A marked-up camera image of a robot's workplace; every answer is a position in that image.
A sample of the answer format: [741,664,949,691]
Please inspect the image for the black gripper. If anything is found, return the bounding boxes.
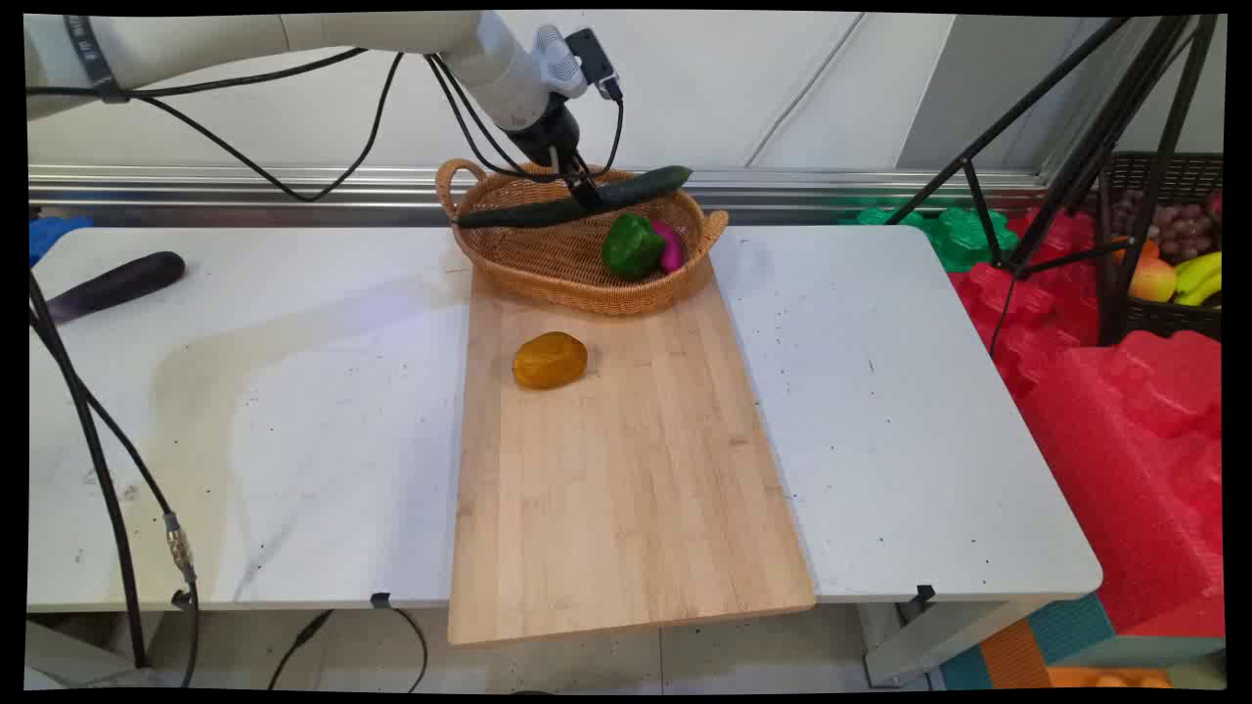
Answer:
[506,93,607,212]

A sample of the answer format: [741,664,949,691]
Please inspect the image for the dark green cucumber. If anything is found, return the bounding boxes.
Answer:
[455,165,693,231]

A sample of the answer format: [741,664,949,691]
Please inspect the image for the yellow-brown potato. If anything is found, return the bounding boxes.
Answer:
[512,331,590,391]

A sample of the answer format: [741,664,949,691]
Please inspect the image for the green bell pepper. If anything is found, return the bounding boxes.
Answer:
[601,212,668,281]

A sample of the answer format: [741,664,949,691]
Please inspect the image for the woven wicker basket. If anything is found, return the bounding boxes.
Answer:
[435,158,730,317]

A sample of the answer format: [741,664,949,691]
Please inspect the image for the magenta toy vegetable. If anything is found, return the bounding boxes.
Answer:
[649,220,687,275]

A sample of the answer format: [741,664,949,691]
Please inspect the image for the wooden cutting board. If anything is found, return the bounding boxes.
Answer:
[447,262,818,648]

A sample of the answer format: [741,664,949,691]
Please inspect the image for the green foam mat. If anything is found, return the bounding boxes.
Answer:
[839,203,1020,274]

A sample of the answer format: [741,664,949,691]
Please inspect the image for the dark purple eggplant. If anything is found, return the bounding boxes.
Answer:
[44,251,187,326]

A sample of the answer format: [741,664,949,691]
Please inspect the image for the black tripod stand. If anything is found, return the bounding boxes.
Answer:
[883,15,1224,345]

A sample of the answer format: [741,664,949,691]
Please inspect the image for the blue foam piece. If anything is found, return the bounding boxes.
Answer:
[28,215,95,268]

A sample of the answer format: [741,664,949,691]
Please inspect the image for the yellow-red peach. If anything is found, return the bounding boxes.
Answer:
[1127,257,1180,304]

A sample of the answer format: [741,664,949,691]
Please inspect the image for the white table leg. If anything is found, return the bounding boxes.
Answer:
[864,594,1062,687]

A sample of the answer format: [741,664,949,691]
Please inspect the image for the black wicker fruit basket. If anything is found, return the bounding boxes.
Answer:
[1094,151,1225,345]

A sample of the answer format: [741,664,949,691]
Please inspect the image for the purple grape bunch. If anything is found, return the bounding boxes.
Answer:
[1110,189,1220,265]

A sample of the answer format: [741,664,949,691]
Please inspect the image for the red foam mat stack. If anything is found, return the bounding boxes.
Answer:
[947,207,1226,638]

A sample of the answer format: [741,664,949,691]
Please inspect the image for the yellow banana bunch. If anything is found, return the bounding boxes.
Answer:
[1173,250,1224,308]

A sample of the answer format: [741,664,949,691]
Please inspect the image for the teal and orange foam mat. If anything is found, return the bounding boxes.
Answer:
[937,591,1226,691]

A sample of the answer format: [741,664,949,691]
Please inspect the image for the short black camera cable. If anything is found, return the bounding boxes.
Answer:
[599,78,627,179]

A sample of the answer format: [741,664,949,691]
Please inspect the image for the black wrist cable bundle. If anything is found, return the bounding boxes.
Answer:
[423,53,588,185]

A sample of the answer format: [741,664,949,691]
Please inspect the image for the gray camera mount bracket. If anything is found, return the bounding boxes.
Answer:
[531,23,590,101]

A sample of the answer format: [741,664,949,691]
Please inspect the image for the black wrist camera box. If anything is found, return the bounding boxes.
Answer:
[564,27,623,104]

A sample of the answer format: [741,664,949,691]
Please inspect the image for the long looping black arm cable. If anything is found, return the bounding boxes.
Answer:
[27,47,406,204]

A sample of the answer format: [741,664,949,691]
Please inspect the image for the metal wall rail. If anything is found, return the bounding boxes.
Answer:
[27,163,1050,229]

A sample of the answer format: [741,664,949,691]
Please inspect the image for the black floor cable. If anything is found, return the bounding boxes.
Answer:
[267,609,335,690]
[389,604,430,691]

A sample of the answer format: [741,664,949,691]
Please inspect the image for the thin cable with metal connector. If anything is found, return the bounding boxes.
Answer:
[27,311,201,688]

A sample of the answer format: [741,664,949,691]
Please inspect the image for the thick black cable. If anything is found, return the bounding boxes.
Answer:
[27,272,150,671]

